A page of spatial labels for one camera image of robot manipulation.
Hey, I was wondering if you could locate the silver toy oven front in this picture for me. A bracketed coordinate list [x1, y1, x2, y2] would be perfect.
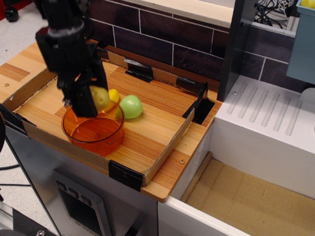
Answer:
[6, 126, 158, 236]

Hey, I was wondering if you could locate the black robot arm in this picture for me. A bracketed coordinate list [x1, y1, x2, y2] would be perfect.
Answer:
[35, 0, 108, 118]

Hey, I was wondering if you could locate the cardboard fence with black tape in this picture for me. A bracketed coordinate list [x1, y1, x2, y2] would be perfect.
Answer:
[0, 39, 215, 193]

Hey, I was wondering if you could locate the black cable bundle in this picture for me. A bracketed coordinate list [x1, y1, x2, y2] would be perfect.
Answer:
[253, 0, 300, 30]

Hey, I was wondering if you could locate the yellow ball in bin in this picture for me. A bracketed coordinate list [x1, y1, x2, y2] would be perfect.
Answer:
[300, 0, 315, 9]

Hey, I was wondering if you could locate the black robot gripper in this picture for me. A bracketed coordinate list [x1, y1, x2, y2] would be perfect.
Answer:
[35, 14, 108, 118]

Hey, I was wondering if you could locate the orange transparent plastic pot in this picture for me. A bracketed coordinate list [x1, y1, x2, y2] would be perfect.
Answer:
[62, 100, 125, 156]

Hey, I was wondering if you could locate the black vertical post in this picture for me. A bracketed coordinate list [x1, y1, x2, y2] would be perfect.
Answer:
[217, 0, 257, 102]

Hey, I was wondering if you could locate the teal plastic bin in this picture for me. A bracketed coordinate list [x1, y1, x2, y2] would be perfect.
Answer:
[286, 1, 315, 84]

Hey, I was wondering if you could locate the green plastic apple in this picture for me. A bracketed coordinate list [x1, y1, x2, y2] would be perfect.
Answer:
[119, 95, 143, 119]

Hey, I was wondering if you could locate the white toy sink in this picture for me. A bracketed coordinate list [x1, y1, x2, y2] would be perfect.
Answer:
[158, 76, 315, 236]

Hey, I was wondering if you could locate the yellow plastic potato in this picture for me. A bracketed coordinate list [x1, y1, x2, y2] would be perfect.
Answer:
[90, 86, 110, 111]

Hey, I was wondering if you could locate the wooden toy kitchen counter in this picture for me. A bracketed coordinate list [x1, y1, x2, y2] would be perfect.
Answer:
[0, 29, 222, 203]

